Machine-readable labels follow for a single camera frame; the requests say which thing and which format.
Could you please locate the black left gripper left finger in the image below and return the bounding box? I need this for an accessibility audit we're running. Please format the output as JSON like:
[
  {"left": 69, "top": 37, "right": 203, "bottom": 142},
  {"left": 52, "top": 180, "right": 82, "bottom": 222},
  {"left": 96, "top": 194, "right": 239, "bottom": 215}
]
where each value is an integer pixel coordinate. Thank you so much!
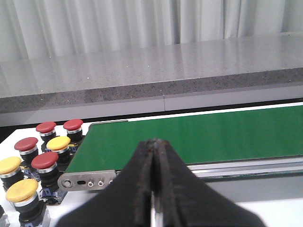
[{"left": 56, "top": 140, "right": 153, "bottom": 227}]

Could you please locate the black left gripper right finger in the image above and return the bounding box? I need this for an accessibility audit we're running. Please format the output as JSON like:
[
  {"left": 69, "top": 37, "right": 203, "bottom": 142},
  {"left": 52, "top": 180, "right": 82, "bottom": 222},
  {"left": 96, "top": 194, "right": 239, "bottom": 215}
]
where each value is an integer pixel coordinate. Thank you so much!
[{"left": 153, "top": 140, "right": 264, "bottom": 227}]

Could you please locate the yellow mushroom push button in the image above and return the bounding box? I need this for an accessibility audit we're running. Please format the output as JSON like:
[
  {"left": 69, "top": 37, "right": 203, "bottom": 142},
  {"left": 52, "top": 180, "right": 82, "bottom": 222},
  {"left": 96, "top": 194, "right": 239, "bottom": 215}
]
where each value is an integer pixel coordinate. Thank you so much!
[
  {"left": 6, "top": 179, "right": 51, "bottom": 227},
  {"left": 46, "top": 136, "right": 71, "bottom": 164},
  {"left": 0, "top": 157, "right": 24, "bottom": 191}
]

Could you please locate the red mushroom push button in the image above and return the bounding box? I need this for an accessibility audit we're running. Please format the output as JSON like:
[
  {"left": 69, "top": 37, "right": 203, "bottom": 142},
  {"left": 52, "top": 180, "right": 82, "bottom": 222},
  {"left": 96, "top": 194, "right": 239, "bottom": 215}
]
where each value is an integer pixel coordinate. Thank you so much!
[
  {"left": 36, "top": 122, "right": 57, "bottom": 153},
  {"left": 14, "top": 137, "right": 38, "bottom": 165},
  {"left": 63, "top": 119, "right": 83, "bottom": 143},
  {"left": 31, "top": 152, "right": 67, "bottom": 205}
]

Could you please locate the green conveyor belt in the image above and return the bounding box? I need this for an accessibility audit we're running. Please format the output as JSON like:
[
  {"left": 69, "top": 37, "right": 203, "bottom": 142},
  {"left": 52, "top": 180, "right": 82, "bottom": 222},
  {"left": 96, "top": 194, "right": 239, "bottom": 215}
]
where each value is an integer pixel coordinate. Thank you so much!
[{"left": 66, "top": 105, "right": 303, "bottom": 173}]

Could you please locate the grey stone counter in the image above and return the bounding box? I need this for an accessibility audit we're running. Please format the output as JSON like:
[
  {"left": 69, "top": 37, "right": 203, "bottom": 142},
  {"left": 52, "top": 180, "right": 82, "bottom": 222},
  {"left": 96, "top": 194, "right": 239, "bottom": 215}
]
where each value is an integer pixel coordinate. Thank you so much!
[{"left": 0, "top": 33, "right": 303, "bottom": 126}]

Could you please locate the white curtain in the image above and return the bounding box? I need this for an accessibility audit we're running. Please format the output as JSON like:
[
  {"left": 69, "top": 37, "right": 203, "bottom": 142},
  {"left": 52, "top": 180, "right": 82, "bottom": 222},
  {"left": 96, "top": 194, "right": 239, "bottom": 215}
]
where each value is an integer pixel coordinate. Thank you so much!
[{"left": 0, "top": 0, "right": 303, "bottom": 61}]

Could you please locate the aluminium conveyor frame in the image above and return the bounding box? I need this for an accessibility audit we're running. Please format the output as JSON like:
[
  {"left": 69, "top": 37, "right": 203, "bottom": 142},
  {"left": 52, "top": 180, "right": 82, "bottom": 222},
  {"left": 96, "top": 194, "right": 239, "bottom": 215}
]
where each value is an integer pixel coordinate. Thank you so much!
[{"left": 57, "top": 119, "right": 303, "bottom": 191}]

